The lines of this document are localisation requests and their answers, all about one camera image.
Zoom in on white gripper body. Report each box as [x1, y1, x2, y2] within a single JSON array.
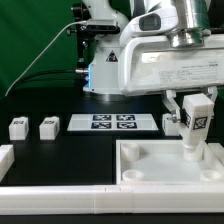
[[118, 35, 224, 96]]

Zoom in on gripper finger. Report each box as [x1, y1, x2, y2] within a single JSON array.
[[162, 90, 181, 123], [203, 86, 218, 102]]

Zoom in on white square tabletop tray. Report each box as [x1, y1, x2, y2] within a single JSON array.
[[116, 140, 224, 185]]

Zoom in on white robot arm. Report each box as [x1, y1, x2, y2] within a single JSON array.
[[82, 0, 224, 122]]

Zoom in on white marker tag board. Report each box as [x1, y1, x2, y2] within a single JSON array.
[[68, 114, 158, 131]]

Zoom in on white left fence block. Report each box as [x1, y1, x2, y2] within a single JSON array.
[[0, 145, 15, 182]]

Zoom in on grey cable left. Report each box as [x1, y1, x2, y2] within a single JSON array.
[[4, 21, 88, 98]]

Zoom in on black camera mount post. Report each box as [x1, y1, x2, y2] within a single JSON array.
[[66, 3, 90, 79]]

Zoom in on black cable left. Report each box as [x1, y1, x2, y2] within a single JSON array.
[[13, 69, 90, 90]]

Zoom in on white front fence rail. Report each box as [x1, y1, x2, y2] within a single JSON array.
[[0, 184, 224, 215]]

